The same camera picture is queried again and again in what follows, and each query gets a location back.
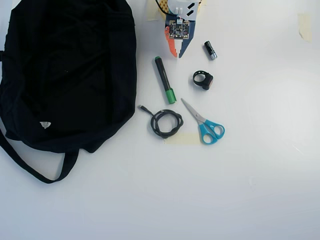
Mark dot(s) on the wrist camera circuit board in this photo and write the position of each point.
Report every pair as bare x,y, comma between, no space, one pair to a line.
178,30

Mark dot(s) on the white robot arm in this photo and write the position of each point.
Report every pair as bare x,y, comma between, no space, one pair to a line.
180,5

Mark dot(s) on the black marker with green cap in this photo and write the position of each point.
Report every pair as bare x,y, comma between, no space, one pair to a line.
162,75

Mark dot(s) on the beige masking tape strip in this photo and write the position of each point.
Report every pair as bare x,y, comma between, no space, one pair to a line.
182,139
203,2
152,10
305,27

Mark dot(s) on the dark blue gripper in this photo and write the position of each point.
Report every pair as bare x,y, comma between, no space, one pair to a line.
170,49

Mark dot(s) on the black fabric bag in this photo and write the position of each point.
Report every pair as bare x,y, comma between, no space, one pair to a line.
62,75

